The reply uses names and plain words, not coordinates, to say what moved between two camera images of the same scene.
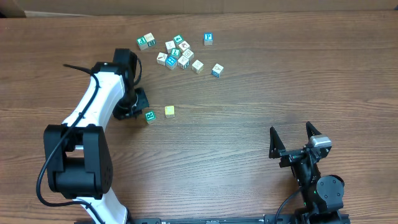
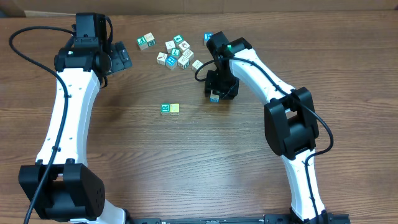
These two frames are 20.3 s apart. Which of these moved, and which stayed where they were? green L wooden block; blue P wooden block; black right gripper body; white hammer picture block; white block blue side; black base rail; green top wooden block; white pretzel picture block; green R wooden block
Moved: white block blue side; black right gripper body; green R wooden block
Stayed: green L wooden block; white hammer picture block; blue P wooden block; black base rail; green top wooden block; white pretzel picture block
